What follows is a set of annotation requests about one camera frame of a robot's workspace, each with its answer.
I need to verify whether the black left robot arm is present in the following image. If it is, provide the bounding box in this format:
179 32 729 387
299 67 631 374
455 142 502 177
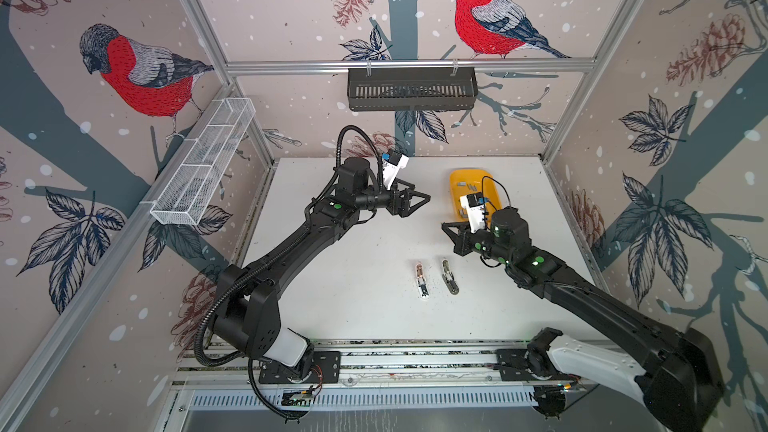
192 149 430 422

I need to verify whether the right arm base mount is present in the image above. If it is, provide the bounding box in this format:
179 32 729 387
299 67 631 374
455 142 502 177
492 327 580 419

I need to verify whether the yellow plastic tray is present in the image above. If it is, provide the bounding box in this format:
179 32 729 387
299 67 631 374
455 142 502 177
448 168 504 223

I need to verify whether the black hanging wire basket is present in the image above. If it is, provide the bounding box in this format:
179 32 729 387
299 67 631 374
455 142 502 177
347 67 479 112

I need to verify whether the aluminium cage frame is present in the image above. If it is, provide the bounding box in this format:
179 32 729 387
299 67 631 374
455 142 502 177
0 0 670 421

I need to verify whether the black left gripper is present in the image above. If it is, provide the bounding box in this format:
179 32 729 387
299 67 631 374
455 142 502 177
353 177 428 218

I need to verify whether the white wire mesh basket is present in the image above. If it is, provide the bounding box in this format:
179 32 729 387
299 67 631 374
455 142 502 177
150 97 255 226

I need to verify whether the beige olive mini stapler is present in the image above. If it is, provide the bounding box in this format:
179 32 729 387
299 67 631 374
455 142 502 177
440 258 460 295

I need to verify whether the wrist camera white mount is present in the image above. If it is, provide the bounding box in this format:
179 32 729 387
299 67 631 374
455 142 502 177
459 192 486 233
382 150 409 190

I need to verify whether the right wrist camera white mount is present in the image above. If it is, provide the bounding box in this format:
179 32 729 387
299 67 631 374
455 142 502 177
459 192 486 233

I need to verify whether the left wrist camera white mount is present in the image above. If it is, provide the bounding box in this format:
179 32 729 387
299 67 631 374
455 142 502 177
382 150 409 190

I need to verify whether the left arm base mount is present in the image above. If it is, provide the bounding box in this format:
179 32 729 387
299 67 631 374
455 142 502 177
247 344 343 424

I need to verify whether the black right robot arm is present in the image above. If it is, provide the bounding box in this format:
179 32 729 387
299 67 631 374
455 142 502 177
441 207 725 431

